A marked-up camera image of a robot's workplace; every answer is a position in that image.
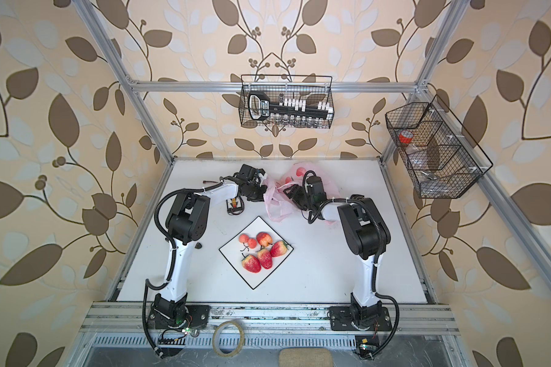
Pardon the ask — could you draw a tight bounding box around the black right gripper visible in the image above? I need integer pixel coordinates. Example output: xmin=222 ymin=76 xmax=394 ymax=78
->
xmin=284 ymin=183 xmax=314 ymax=210

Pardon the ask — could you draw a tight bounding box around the small fake apple brown stem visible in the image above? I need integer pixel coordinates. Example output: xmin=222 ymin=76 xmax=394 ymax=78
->
xmin=256 ymin=232 xmax=273 ymax=248

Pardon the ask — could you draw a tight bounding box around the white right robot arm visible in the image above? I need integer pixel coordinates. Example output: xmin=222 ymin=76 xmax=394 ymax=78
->
xmin=283 ymin=171 xmax=396 ymax=331

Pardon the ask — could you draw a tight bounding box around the red fake strawberry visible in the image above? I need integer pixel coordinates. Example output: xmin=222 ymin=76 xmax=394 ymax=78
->
xmin=257 ymin=249 xmax=272 ymax=269
xmin=269 ymin=240 xmax=289 ymax=258

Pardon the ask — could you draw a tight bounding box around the brown pad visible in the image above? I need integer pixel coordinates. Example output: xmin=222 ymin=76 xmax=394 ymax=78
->
xmin=278 ymin=348 xmax=334 ymax=367

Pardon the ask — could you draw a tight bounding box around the tape roll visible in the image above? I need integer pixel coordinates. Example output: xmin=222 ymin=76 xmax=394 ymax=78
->
xmin=211 ymin=321 xmax=246 ymax=358

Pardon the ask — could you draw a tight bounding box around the pink plastic bag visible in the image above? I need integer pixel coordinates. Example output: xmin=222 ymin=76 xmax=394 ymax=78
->
xmin=263 ymin=161 xmax=341 ymax=223

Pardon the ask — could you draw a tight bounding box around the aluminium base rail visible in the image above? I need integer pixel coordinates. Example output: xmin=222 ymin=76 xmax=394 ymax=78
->
xmin=80 ymin=301 xmax=461 ymax=336

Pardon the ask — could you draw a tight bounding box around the white square board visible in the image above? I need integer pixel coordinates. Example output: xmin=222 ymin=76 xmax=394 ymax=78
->
xmin=219 ymin=217 xmax=295 ymax=290

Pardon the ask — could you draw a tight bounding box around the black wire side basket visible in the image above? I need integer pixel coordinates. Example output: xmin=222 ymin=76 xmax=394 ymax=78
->
xmin=385 ymin=96 xmax=493 ymax=199

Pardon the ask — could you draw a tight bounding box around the black wire back basket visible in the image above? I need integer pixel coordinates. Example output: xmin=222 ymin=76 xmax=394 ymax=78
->
xmin=238 ymin=74 xmax=335 ymax=130

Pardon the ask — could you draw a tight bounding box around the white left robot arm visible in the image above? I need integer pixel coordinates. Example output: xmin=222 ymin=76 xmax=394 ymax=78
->
xmin=142 ymin=165 xmax=267 ymax=330

